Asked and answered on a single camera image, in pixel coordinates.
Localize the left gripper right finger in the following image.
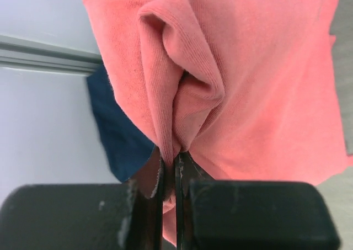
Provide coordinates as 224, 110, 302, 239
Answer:
174, 153, 340, 249

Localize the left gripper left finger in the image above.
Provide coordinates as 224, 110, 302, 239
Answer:
1, 148, 164, 249

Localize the pink t shirt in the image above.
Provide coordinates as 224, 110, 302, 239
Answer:
76, 0, 353, 247

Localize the navy folded t shirt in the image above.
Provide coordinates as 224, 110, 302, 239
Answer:
86, 65, 154, 182

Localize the left aluminium corner post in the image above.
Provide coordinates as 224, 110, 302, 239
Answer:
1, 35, 103, 75

